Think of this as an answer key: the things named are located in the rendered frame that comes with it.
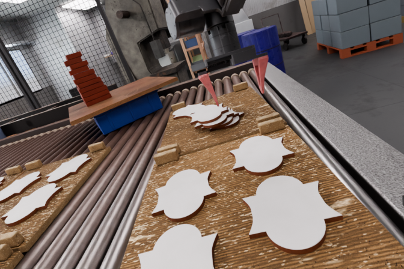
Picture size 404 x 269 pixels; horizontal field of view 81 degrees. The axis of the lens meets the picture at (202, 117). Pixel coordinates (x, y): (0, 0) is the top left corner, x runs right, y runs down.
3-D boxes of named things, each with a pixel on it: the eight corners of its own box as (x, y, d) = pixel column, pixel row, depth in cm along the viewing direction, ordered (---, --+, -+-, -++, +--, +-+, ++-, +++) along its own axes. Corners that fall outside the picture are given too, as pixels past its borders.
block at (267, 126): (283, 125, 57) (281, 115, 56) (285, 128, 56) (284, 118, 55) (259, 132, 58) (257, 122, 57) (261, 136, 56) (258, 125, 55)
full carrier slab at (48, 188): (112, 149, 85) (106, 139, 83) (28, 251, 47) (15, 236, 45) (30, 172, 90) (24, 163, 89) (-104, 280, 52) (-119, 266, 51)
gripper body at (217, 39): (206, 69, 52) (196, 36, 51) (251, 56, 51) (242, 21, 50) (206, 69, 46) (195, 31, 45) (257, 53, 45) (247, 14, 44)
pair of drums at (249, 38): (269, 68, 510) (259, 25, 479) (293, 78, 393) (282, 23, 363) (235, 79, 514) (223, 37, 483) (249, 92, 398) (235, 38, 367)
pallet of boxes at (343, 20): (403, 42, 384) (401, -48, 341) (342, 59, 406) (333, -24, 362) (362, 36, 504) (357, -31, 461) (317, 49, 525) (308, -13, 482)
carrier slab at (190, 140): (251, 89, 98) (250, 86, 97) (288, 127, 59) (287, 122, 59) (172, 114, 101) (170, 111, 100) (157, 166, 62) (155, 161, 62)
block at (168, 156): (180, 156, 60) (176, 147, 59) (179, 160, 58) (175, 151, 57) (157, 163, 60) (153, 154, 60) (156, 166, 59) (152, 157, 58)
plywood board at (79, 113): (147, 78, 157) (146, 76, 156) (178, 80, 114) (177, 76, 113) (70, 110, 137) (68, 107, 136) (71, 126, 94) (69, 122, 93)
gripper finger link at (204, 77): (208, 106, 54) (196, 66, 52) (238, 98, 53) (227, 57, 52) (208, 111, 47) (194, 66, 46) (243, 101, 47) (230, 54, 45)
